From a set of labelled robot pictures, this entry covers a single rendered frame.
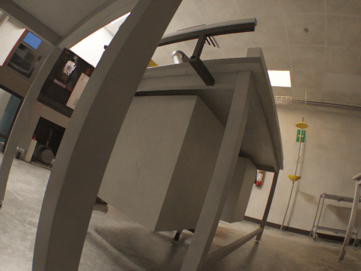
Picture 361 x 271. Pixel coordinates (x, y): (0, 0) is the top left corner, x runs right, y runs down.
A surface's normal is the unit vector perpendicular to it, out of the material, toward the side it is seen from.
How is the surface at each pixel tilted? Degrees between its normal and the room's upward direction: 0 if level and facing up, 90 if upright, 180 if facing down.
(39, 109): 90
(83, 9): 180
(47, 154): 90
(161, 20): 90
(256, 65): 180
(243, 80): 90
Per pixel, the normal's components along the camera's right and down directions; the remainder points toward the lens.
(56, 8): -0.30, 0.92
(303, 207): -0.51, -0.36
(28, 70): 0.80, 0.11
